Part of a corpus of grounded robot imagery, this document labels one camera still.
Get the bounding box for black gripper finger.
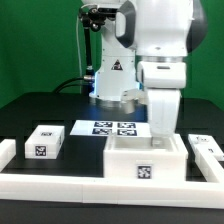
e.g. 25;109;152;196
151;137;161;147

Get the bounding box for white cabinet body box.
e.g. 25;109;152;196
103;134;188;182

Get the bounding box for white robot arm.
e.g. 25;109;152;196
82;0;207;146

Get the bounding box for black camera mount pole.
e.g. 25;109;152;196
79;6;105;76

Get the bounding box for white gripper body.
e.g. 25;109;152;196
147;89;181;137

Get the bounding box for black cables at base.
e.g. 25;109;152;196
53;75;95;94

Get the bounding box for white cabinet door panel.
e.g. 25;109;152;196
188;134;224;161

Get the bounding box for white U-shaped border fence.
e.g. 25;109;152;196
0;139;224;209

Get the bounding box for white cabinet top block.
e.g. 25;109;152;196
25;125;65;159

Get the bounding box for white marker base plate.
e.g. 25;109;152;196
70;120;151;137

